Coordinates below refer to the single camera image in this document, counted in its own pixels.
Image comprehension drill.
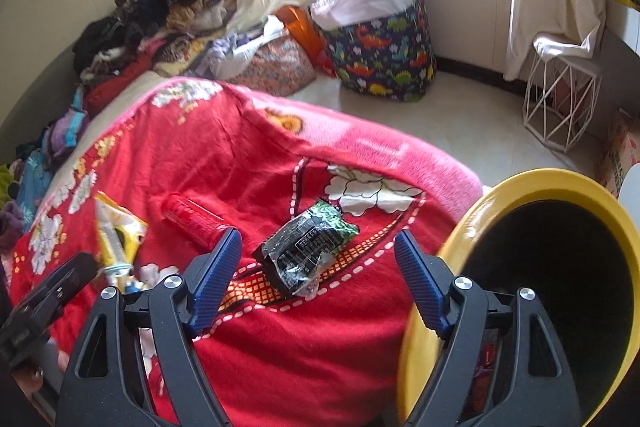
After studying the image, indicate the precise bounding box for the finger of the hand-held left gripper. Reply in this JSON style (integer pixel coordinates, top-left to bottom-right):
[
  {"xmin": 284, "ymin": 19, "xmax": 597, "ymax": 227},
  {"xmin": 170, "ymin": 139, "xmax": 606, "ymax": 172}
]
[{"xmin": 10, "ymin": 252, "xmax": 98, "ymax": 323}]

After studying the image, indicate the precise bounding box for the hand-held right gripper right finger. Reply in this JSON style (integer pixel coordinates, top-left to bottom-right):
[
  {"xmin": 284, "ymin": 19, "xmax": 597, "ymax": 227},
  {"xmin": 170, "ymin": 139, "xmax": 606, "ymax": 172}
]
[{"xmin": 394, "ymin": 229, "xmax": 583, "ymax": 427}]

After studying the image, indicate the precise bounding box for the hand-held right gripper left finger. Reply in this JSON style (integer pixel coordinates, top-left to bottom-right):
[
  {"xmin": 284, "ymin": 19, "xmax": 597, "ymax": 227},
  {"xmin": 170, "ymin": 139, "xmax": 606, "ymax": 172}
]
[{"xmin": 55, "ymin": 227, "xmax": 243, "ymax": 427}]

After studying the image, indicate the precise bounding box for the yellow snack packet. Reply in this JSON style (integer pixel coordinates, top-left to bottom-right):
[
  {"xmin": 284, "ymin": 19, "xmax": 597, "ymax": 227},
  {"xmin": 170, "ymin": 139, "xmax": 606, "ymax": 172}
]
[{"xmin": 92, "ymin": 191, "xmax": 149, "ymax": 278}]

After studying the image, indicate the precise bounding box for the black green snack packet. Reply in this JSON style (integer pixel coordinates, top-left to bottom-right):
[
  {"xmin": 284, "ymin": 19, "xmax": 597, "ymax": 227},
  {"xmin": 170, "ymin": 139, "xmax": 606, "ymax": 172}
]
[{"xmin": 251, "ymin": 199, "xmax": 361, "ymax": 299}]

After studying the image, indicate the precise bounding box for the yellow round bin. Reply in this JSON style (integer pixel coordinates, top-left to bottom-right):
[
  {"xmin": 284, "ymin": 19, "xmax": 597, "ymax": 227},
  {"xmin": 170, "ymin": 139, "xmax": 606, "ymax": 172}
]
[{"xmin": 397, "ymin": 171, "xmax": 640, "ymax": 427}]

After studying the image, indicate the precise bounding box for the person's left hand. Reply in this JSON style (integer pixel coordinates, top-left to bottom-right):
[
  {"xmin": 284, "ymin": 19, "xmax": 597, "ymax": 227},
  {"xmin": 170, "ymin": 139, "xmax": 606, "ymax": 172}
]
[{"xmin": 12, "ymin": 349, "xmax": 68, "ymax": 395}]

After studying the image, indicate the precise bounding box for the red can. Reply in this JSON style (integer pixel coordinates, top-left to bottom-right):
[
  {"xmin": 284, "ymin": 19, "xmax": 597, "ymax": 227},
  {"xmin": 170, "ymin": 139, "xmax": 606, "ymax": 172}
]
[{"xmin": 162, "ymin": 193, "xmax": 223, "ymax": 250}]

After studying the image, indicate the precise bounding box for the blue white wrapper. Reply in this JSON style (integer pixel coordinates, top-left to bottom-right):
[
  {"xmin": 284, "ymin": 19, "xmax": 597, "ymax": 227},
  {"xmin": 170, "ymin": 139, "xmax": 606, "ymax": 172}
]
[{"xmin": 106, "ymin": 264, "xmax": 153, "ymax": 294}]

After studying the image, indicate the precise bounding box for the red floral blanket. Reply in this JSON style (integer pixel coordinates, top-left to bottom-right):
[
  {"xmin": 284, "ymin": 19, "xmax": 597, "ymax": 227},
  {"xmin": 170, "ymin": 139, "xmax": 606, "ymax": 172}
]
[{"xmin": 10, "ymin": 77, "xmax": 486, "ymax": 427}]

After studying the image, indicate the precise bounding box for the pile of colourful clothes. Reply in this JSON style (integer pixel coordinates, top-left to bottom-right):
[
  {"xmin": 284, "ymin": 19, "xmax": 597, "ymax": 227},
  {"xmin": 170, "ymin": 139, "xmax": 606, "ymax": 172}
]
[{"xmin": 0, "ymin": 72, "xmax": 96, "ymax": 248}]

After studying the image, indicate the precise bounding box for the floral fabric bag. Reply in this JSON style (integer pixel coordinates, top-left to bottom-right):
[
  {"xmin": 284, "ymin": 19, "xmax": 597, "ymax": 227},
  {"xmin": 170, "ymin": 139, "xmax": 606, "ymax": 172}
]
[{"xmin": 235, "ymin": 34, "xmax": 317, "ymax": 96}]

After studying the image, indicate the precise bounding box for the lavender white garment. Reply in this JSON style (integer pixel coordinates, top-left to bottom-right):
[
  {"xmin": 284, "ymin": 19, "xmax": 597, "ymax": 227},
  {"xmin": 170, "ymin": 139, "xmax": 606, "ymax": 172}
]
[{"xmin": 197, "ymin": 14, "xmax": 286, "ymax": 80}]

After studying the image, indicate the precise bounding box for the dinosaur print storage basket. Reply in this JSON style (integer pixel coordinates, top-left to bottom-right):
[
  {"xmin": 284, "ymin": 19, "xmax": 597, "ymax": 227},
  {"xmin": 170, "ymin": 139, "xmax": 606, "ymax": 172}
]
[{"xmin": 320, "ymin": 0, "xmax": 437, "ymax": 102}]

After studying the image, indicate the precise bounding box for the orange bag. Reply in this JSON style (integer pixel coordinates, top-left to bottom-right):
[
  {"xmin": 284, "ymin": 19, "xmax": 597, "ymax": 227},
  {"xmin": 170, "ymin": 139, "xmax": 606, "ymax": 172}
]
[{"xmin": 275, "ymin": 5, "xmax": 337, "ymax": 78}]

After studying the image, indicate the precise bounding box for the white window bench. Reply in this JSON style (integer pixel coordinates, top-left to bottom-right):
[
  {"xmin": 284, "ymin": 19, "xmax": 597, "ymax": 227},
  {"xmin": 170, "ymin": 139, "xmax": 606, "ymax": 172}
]
[{"xmin": 415, "ymin": 0, "xmax": 531, "ymax": 80}]

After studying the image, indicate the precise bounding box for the white desk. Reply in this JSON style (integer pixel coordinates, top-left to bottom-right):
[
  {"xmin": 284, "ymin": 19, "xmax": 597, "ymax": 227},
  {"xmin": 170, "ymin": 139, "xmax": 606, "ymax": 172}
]
[{"xmin": 602, "ymin": 0, "xmax": 640, "ymax": 58}]

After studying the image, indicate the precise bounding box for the white wire stool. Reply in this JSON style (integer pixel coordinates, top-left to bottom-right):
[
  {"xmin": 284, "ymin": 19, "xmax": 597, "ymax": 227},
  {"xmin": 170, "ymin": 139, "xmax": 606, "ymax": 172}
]
[{"xmin": 522, "ymin": 34, "xmax": 603, "ymax": 152}]

